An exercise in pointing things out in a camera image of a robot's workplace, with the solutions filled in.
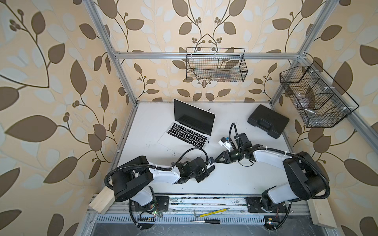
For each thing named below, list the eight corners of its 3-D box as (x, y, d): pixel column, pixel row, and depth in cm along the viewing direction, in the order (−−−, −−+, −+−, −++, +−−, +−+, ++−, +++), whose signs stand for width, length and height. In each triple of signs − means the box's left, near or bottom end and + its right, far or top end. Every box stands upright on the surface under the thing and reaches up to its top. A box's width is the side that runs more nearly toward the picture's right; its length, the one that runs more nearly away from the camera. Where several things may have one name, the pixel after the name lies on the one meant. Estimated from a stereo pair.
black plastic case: (245, 123, 110) (248, 117, 106) (257, 108, 120) (260, 103, 115) (276, 140, 101) (280, 135, 96) (286, 123, 110) (290, 118, 105)
